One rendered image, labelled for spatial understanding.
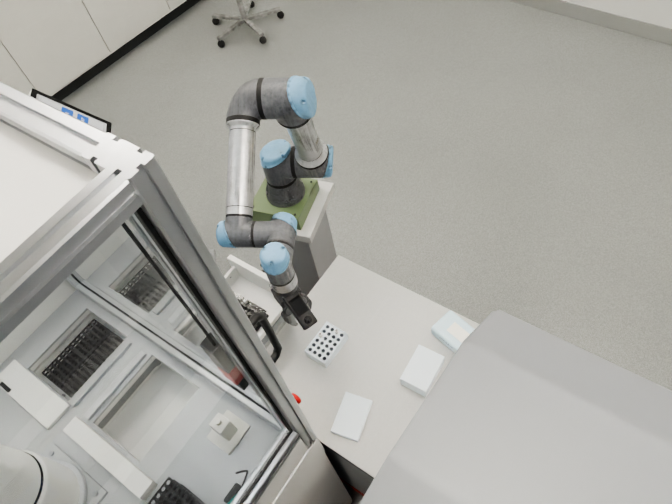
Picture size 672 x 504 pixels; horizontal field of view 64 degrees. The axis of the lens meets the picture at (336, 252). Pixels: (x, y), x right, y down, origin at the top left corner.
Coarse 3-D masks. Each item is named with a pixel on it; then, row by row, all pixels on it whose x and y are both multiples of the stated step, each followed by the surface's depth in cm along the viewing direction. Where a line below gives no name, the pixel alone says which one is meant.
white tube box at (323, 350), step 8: (328, 328) 176; (336, 328) 176; (328, 336) 175; (336, 336) 174; (344, 336) 174; (312, 344) 175; (320, 344) 175; (328, 344) 173; (336, 344) 174; (312, 352) 172; (320, 352) 172; (328, 352) 172; (336, 352) 173; (320, 360) 170; (328, 360) 171
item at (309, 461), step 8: (312, 448) 143; (320, 448) 149; (304, 456) 141; (312, 456) 146; (320, 456) 152; (304, 464) 143; (312, 464) 149; (296, 472) 140; (304, 472) 146; (288, 480) 138; (296, 480) 143; (304, 480) 149; (288, 488) 140; (296, 488) 145; (280, 496) 137; (288, 496) 142
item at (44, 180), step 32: (0, 128) 67; (0, 160) 64; (32, 160) 63; (64, 160) 62; (0, 192) 60; (32, 192) 60; (64, 192) 59; (0, 224) 58; (32, 224) 57; (0, 256) 55
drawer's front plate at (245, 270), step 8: (232, 256) 182; (232, 264) 184; (240, 264) 179; (248, 264) 179; (240, 272) 185; (248, 272) 180; (256, 272) 177; (256, 280) 181; (264, 280) 176; (264, 288) 183
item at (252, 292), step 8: (232, 272) 183; (232, 280) 185; (240, 280) 187; (248, 280) 186; (232, 288) 186; (240, 288) 185; (248, 288) 185; (256, 288) 184; (248, 296) 183; (256, 296) 182; (264, 296) 182; (272, 296) 181; (256, 304) 181; (264, 304) 180; (272, 304) 180; (272, 312) 178; (280, 312) 172; (272, 320) 170; (280, 320) 173; (264, 336) 169; (264, 344) 171
